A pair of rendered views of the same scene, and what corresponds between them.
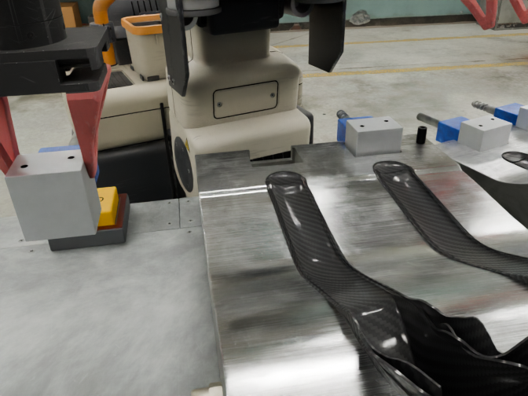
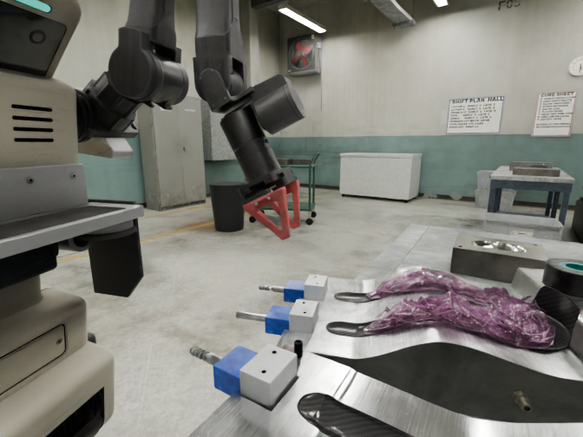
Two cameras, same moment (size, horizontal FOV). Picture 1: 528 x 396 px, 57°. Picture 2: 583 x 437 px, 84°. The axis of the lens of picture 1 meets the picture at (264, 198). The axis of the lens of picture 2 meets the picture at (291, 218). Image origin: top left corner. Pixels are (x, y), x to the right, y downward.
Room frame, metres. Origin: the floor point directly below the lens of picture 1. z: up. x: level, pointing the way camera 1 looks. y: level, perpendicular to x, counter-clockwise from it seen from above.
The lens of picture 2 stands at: (0.28, 0.08, 1.13)
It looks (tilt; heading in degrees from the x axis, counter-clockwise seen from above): 13 degrees down; 311
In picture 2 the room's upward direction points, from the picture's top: straight up
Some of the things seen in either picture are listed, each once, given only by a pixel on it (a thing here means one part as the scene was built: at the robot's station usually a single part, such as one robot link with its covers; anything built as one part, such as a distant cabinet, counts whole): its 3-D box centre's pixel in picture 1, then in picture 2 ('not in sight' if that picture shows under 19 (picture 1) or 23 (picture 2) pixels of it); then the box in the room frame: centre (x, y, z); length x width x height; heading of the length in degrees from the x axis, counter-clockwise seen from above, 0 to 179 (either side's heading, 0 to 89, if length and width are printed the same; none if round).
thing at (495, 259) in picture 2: not in sight; (496, 258); (0.40, -0.89, 0.84); 0.20 x 0.15 x 0.07; 9
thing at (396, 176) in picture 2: not in sight; (379, 175); (3.41, -6.46, 0.47); 1.52 x 0.77 x 0.94; 6
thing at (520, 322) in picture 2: not in sight; (452, 298); (0.39, -0.43, 0.90); 0.26 x 0.18 x 0.08; 26
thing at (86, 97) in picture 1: (60, 116); not in sight; (0.32, 0.14, 0.99); 0.07 x 0.07 x 0.09; 9
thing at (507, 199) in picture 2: not in sight; (494, 198); (1.28, -6.67, 0.16); 0.60 x 0.42 x 0.33; 2
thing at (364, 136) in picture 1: (357, 130); (233, 368); (0.53, -0.11, 0.89); 0.13 x 0.05 x 0.05; 10
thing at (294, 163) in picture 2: not in sight; (284, 186); (3.50, -3.53, 0.50); 0.98 x 0.55 x 1.01; 31
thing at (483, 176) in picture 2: not in sight; (496, 180); (1.28, -6.67, 0.49); 0.60 x 0.42 x 0.33; 2
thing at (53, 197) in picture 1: (68, 165); not in sight; (0.36, 0.16, 0.94); 0.13 x 0.05 x 0.05; 9
